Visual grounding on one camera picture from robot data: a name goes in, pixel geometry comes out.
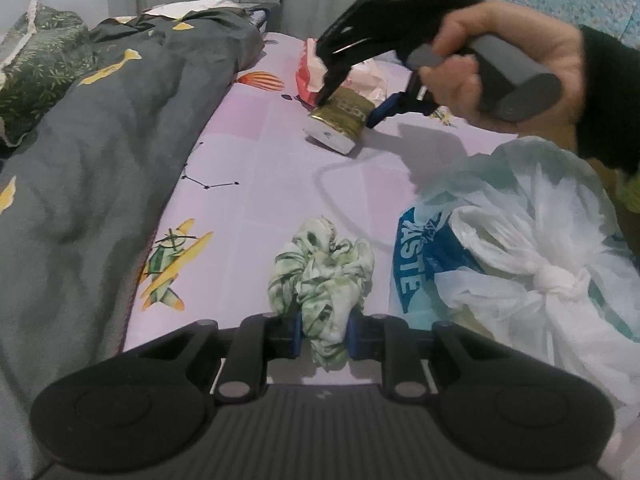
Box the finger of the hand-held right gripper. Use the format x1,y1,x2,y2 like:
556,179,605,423
364,71,439,129
311,0,407,108

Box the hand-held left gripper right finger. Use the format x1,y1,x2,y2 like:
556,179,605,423
347,315,507,404

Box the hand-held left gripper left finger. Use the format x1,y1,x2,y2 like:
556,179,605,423
135,315,304,406

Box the gold label jar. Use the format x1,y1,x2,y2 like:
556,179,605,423
303,86,377,157

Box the green patterned scrunchie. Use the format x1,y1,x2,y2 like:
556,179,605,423
266,215,377,372

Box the person's right hand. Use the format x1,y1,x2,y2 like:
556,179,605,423
418,1,584,137

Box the wet wipes pack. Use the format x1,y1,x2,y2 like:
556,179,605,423
304,36,389,104

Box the dark bedside stand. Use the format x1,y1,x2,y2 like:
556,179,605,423
244,1,282,34

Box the pink printed bed sheet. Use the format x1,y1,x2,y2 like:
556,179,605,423
119,31,522,357

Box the yellow-green cloth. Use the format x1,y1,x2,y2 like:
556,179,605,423
614,169,640,212

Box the cream cloth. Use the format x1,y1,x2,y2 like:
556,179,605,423
141,1,247,19

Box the white plastic bag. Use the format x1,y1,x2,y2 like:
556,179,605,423
396,136,640,413

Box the grey duvet yellow print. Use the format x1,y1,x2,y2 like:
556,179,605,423
0,9,267,480

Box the green floral pillow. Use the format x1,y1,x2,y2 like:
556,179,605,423
0,0,99,147

